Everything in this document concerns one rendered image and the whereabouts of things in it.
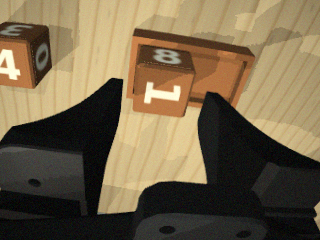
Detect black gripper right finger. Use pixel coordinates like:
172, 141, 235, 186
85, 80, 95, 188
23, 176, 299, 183
197, 91, 320, 240

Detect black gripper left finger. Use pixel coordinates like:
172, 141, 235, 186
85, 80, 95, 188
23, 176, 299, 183
0, 78, 123, 220

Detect orange rectangular tray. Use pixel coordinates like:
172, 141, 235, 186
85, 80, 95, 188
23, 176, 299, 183
126, 28, 256, 108

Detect brown calendar cube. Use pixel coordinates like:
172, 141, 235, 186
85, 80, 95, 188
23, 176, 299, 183
132, 44, 196, 118
0, 22, 52, 89

